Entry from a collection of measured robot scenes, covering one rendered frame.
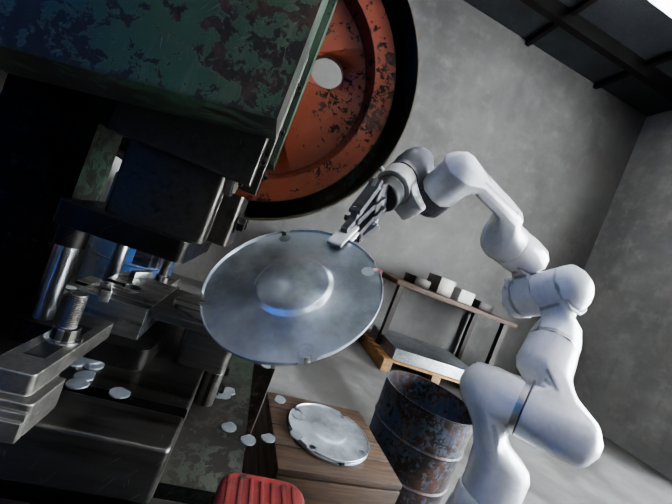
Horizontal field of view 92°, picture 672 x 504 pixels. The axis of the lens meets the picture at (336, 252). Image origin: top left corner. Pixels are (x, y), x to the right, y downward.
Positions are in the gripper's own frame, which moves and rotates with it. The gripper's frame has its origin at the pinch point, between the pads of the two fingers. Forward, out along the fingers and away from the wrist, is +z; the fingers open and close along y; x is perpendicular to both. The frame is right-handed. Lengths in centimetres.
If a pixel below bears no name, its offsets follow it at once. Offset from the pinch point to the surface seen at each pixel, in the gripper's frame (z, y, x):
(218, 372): 29.9, -7.8, -4.5
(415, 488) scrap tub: -2, -117, 29
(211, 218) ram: 19.0, 12.6, -9.9
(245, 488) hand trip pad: 39.2, 8.8, 15.6
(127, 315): 33.4, 3.9, -14.1
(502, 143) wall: -423, -142, -18
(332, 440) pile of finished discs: 11, -75, 1
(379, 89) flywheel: -46, 13, -17
